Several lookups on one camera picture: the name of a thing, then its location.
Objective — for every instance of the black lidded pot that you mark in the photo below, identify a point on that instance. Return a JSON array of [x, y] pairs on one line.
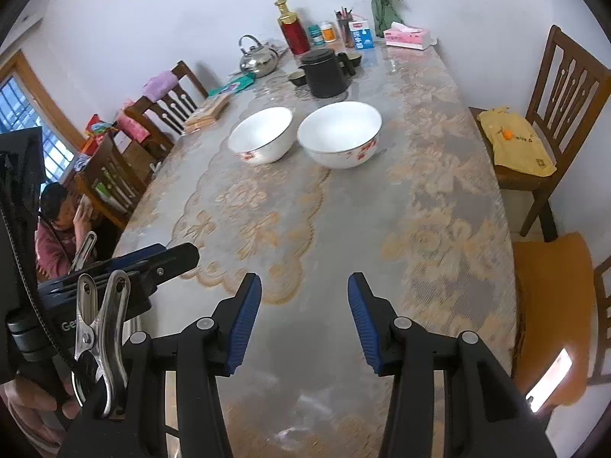
[[324, 76]]

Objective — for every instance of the red thermos flask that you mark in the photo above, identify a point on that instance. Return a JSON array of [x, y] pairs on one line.
[[295, 33]]

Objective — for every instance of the wooden framed window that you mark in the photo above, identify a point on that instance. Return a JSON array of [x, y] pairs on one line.
[[24, 105]]

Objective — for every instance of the teal packet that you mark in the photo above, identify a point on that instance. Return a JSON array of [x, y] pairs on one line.
[[234, 87]]

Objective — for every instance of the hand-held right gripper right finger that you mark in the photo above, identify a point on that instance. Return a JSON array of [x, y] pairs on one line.
[[365, 324]]

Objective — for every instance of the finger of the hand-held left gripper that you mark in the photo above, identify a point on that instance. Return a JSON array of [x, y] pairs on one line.
[[138, 254], [184, 257]]

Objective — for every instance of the clear biscuit packet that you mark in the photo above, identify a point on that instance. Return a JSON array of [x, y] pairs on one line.
[[215, 105], [198, 123]]

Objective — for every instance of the large metal spring clip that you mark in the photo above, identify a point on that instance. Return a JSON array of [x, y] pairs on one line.
[[102, 334]]

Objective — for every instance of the pen holder with pens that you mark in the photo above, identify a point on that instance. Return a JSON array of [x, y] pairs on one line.
[[344, 31]]

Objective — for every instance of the orange label medicine bottle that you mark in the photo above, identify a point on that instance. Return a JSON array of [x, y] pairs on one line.
[[328, 33]]

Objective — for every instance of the red snack bag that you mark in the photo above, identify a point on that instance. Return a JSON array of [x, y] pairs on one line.
[[100, 129]]

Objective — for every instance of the green vase with dried flowers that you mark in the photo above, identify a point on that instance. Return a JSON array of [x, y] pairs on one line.
[[382, 14]]

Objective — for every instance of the small dark cup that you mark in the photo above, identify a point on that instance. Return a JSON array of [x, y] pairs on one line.
[[354, 59], [296, 78]]

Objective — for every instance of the lace tablecloth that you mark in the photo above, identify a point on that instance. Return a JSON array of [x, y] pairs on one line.
[[334, 229]]

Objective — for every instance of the wooden chair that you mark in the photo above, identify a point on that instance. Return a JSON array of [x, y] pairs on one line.
[[184, 98], [114, 186], [602, 305], [558, 81], [157, 140]]

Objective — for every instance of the yellow plastic bag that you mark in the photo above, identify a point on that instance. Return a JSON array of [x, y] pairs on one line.
[[515, 143]]

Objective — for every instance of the green carton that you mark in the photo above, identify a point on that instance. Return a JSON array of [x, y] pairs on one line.
[[102, 190]]

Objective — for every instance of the red floral white bowl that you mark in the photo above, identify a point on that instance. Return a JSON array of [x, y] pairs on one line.
[[339, 126], [260, 129]]

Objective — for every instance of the purple cloth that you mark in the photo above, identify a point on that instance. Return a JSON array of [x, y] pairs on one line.
[[160, 85]]

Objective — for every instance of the person's left hand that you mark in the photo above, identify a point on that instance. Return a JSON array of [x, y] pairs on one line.
[[43, 403]]

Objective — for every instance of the steel kettle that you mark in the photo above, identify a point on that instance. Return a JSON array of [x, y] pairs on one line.
[[257, 62]]

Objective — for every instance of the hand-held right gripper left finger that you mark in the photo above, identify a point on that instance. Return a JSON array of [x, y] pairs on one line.
[[246, 324]]

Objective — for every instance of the green medicine bottle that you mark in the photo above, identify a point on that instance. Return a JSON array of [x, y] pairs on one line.
[[315, 37]]

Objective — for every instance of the small metal spring clip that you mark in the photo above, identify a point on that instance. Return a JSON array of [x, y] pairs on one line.
[[85, 248]]

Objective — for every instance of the pink tissue box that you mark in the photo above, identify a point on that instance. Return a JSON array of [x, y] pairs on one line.
[[410, 37]]

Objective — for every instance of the blue white milk carton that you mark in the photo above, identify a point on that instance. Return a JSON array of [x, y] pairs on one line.
[[362, 36]]

